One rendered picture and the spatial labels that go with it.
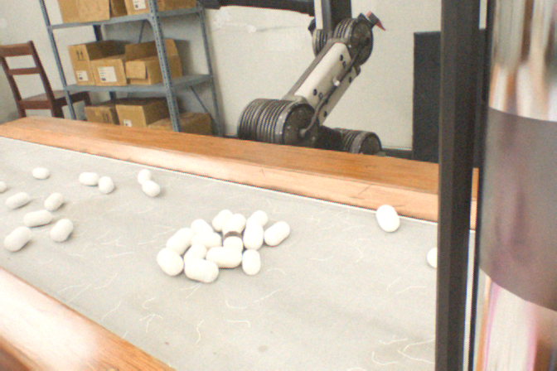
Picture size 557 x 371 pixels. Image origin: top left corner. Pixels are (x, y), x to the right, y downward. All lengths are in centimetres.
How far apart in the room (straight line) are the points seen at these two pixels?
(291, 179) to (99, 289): 28
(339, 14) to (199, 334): 85
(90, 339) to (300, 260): 20
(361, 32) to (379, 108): 155
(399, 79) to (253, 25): 97
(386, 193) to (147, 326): 30
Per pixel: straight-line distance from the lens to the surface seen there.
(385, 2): 251
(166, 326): 41
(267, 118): 87
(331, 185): 57
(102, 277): 50
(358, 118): 267
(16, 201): 75
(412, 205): 53
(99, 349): 37
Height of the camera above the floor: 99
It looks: 20 degrees down
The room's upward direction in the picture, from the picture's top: 7 degrees counter-clockwise
